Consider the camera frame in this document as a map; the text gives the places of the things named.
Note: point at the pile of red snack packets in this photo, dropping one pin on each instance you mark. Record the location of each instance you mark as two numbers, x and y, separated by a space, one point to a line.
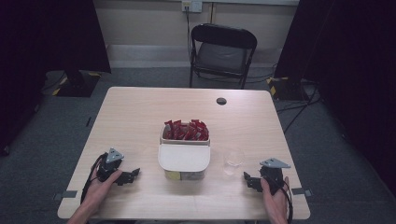
186 130

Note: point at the person's left hand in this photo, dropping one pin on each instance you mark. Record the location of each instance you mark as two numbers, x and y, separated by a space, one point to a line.
98 191

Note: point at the white plastic storage box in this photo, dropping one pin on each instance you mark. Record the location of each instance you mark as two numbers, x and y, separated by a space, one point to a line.
184 158

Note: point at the clear glass cup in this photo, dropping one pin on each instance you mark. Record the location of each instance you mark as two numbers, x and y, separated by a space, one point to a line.
233 161

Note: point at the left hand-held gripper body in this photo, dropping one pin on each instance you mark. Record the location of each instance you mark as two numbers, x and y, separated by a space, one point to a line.
109 166

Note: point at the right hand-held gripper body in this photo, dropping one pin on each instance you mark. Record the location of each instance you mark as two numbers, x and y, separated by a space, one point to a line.
274 177

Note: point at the person's right hand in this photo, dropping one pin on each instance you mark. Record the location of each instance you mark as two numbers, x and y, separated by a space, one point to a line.
277 203

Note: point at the white wall socket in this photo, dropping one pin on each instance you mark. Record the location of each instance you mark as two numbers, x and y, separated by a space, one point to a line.
192 5

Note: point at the dark curtain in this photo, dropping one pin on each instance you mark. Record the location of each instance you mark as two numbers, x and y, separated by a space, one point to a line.
46 46
351 77

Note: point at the black stand base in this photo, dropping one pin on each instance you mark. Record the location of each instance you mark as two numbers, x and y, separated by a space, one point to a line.
77 84
288 88

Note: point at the grey tape strip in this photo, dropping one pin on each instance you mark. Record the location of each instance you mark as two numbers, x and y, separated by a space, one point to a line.
66 195
302 191

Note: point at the black folding chair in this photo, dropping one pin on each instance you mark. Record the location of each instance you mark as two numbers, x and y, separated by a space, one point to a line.
222 54

